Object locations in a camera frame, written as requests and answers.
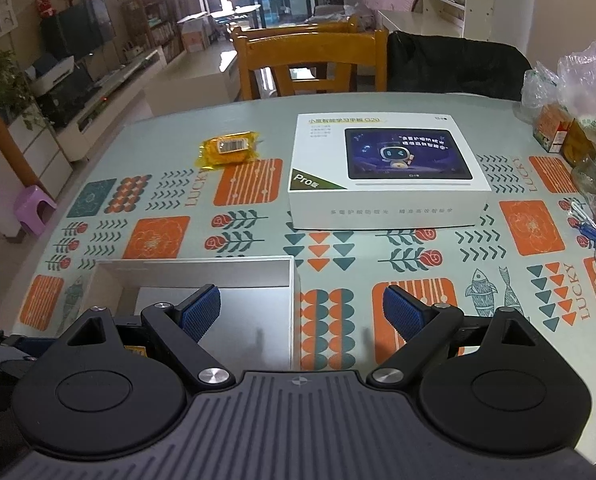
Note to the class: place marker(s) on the white printer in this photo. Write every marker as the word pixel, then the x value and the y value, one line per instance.
pixel 46 72

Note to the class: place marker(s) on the white coffee table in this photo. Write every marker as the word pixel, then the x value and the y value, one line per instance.
pixel 195 80

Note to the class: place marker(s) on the wooden chair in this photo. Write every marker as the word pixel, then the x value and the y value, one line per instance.
pixel 345 51
pixel 348 24

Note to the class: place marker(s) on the clear plastic snack bag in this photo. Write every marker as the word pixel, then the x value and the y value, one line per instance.
pixel 573 87

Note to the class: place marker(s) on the white tablet product box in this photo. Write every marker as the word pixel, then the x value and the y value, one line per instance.
pixel 383 171

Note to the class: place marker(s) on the black jacket on chair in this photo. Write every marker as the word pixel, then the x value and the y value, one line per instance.
pixel 440 64

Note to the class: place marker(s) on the yellow snack packet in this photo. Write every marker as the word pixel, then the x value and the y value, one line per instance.
pixel 227 150

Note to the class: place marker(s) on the black flat television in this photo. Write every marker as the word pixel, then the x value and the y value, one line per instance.
pixel 77 31

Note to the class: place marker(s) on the orange snack carton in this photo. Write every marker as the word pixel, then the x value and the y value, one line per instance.
pixel 551 127

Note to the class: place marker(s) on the rear wooden chair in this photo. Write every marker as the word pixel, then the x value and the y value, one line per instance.
pixel 348 24

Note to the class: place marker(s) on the patterned table mat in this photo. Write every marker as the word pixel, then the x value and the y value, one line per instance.
pixel 524 251

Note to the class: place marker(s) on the front wooden chair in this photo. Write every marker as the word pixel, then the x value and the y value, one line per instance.
pixel 345 51

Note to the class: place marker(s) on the open white cardboard box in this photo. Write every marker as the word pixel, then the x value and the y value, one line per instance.
pixel 243 311

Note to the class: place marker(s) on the white tv cabinet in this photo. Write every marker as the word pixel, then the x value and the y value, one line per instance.
pixel 107 105

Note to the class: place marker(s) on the purple plastic stool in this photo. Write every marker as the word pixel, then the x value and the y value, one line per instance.
pixel 27 208

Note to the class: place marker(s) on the green potted plant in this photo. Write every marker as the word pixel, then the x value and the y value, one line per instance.
pixel 16 97

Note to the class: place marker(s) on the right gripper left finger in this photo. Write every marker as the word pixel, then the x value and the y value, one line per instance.
pixel 173 335

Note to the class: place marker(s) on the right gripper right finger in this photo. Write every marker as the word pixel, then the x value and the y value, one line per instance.
pixel 427 332

